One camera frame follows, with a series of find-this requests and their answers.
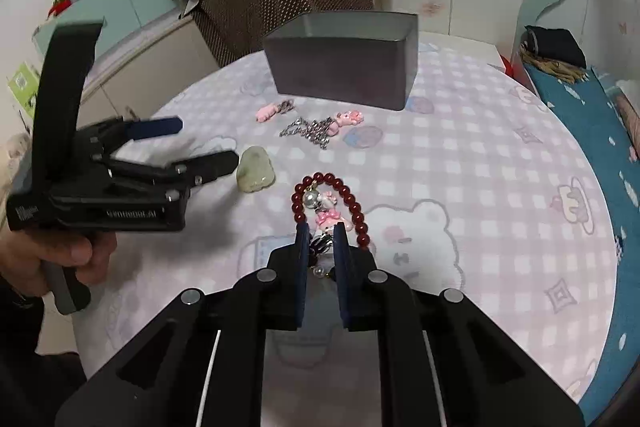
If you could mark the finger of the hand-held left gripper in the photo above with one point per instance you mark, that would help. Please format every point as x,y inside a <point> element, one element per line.
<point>155,128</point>
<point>215,164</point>

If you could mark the pink checkered printed blanket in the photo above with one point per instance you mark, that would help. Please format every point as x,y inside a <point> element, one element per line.
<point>400,217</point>

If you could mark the green card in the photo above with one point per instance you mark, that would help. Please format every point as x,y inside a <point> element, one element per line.
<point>22,84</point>

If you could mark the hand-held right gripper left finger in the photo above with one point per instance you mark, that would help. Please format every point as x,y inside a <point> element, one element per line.
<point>301,272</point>

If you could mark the black clothing pile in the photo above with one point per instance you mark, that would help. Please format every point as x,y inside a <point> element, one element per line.
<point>555,48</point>

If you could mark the blue printed blanket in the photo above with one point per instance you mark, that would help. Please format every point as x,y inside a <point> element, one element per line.
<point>590,207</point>

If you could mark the teal and white cabinet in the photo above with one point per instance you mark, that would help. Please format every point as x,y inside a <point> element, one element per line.
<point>135,37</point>

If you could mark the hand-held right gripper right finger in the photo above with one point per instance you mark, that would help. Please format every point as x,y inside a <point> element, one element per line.
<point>343,277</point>

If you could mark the brown dotted cloth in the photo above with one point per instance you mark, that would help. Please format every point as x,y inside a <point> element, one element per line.
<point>280,2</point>

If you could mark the grey metal box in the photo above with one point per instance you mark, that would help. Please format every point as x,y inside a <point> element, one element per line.
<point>345,64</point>

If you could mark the pale green jade stone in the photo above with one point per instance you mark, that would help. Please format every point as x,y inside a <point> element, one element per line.
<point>255,169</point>

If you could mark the person's left hand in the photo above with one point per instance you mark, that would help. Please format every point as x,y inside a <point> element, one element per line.
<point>75,257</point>

